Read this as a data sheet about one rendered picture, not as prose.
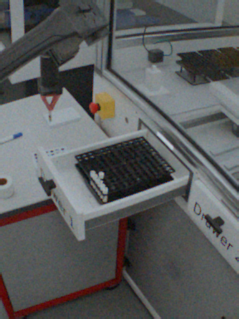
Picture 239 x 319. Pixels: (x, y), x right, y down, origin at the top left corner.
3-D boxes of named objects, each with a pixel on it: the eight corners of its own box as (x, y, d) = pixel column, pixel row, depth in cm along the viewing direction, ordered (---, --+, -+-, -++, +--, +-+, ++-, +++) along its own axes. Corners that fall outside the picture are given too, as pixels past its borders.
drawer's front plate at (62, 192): (79, 242, 108) (77, 213, 101) (38, 175, 127) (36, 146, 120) (85, 240, 108) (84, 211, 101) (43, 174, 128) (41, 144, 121)
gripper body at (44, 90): (57, 78, 127) (56, 58, 122) (63, 93, 119) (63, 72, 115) (37, 81, 125) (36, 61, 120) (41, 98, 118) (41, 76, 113)
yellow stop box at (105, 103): (101, 120, 147) (101, 103, 142) (92, 110, 152) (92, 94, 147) (114, 117, 149) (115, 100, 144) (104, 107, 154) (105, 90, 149)
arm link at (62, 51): (61, -1, 70) (90, 42, 72) (87, -14, 71) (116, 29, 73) (44, 42, 111) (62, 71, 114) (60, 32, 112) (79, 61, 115)
